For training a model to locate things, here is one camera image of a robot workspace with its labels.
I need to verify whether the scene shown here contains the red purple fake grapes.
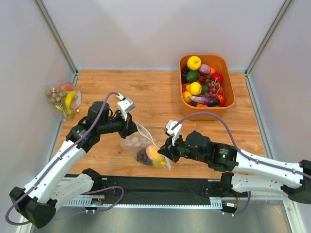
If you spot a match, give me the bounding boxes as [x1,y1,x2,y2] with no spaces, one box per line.
[205,81,223,98]

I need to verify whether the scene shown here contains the aluminium frame post right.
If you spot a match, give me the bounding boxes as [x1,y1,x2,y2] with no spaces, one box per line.
[244,0,294,76]

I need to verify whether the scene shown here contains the red fake peach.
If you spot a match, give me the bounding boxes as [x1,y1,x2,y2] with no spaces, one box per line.
[61,83,74,92]

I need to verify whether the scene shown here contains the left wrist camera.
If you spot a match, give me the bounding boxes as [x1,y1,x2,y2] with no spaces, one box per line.
[117,98,135,121]

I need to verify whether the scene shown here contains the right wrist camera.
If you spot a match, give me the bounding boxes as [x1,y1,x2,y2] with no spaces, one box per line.
[164,120,182,146]

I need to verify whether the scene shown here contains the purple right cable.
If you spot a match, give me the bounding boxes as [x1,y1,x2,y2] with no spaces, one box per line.
[171,111,311,180]

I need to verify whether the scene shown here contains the dark purple fake grapes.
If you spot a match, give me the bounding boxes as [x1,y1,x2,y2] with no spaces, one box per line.
[136,148,153,166]

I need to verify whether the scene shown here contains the purple fake eggplant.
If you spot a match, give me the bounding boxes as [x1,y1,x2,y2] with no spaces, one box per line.
[188,96,220,107]

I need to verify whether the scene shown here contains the aluminium frame post left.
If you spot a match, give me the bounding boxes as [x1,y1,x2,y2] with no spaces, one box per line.
[34,0,79,76]

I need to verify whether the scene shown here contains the orange yellow fake peach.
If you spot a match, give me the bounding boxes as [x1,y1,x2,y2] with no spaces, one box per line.
[146,145,164,161]

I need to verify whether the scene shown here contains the brown fake longan bunch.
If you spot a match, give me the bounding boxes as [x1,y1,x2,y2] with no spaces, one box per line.
[45,88,68,104]

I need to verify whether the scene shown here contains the purple fake onion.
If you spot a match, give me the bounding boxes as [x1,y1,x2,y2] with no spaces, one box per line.
[198,64,211,75]

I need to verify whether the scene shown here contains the small yellow fake lemon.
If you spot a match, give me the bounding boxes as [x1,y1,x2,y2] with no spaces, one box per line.
[152,160,166,167]

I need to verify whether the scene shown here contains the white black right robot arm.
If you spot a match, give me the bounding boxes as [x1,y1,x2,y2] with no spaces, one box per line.
[158,131,311,204]

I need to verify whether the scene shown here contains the clear polka dot zip bag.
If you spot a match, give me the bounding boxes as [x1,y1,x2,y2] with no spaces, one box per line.
[121,122,171,170]

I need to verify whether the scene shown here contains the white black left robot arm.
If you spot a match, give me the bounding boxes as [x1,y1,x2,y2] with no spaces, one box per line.
[5,98,137,229]

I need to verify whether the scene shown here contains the yellow fake banana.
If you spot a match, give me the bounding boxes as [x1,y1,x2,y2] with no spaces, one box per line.
[65,90,77,115]

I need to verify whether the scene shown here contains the aluminium frame post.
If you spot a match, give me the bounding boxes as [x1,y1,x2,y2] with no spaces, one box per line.
[244,0,294,76]
[34,0,79,76]

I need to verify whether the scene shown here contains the purple cable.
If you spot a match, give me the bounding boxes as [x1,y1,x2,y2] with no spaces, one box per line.
[171,111,311,180]
[4,91,127,225]

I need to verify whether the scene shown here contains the yellow fake lemon large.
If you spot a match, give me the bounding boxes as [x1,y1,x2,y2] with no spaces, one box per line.
[189,82,202,96]

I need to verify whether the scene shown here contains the red fake apple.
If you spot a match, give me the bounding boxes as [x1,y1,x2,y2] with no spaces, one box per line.
[210,72,224,84]

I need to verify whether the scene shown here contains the green fake lime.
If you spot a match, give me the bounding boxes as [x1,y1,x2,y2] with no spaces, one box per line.
[186,70,200,83]

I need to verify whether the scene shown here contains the clear bag with banana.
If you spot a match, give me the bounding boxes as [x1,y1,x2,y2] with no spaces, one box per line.
[44,82,82,120]

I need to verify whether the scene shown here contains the orange plastic bin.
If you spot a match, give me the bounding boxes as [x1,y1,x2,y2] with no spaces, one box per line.
[179,54,235,117]

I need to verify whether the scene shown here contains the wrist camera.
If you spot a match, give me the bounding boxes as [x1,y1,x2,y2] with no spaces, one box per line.
[164,120,182,146]
[117,98,135,121]

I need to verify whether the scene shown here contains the yellow fake apple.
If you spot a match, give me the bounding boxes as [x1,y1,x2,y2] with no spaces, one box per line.
[187,56,202,70]

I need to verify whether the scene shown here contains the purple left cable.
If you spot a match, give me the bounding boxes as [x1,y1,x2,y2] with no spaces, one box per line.
[4,91,127,225]

